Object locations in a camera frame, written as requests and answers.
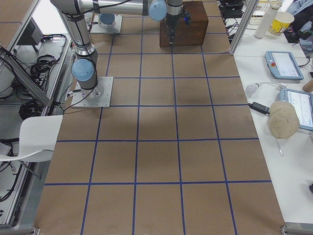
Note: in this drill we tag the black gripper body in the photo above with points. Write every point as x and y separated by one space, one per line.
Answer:
171 22

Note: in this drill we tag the dark wooden drawer box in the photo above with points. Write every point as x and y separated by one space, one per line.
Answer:
186 35

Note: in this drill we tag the aluminium frame post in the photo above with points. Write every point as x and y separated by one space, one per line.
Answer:
247 15

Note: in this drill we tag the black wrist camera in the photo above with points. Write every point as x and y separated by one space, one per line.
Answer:
187 17

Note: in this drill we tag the white cardboard tube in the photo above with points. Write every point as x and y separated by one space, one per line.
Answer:
268 18

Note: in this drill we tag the blue teach pendant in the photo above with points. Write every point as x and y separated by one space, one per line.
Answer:
283 65
303 104

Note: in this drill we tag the black electronics box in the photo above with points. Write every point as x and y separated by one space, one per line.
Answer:
32 36

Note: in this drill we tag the brown cardboard tube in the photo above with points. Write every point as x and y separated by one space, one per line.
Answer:
308 87

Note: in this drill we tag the blue teach pendant far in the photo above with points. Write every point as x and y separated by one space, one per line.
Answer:
283 65

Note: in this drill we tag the white light bulb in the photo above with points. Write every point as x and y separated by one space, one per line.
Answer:
251 89

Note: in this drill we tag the beige baseball cap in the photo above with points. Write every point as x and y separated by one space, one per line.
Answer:
283 121

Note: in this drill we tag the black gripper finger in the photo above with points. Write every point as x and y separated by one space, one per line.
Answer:
171 36

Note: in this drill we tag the white plastic chair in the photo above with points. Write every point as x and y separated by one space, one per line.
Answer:
38 136

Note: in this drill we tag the blue teach pendant near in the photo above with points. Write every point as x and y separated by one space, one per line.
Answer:
303 104

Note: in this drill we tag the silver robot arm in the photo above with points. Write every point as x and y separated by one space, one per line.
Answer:
73 13
106 20

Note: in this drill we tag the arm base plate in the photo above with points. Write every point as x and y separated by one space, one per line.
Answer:
99 27
99 97

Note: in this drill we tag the yellow popcorn cup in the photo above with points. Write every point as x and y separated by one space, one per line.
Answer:
280 23

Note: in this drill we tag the black power adapter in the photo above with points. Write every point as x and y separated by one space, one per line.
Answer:
259 108

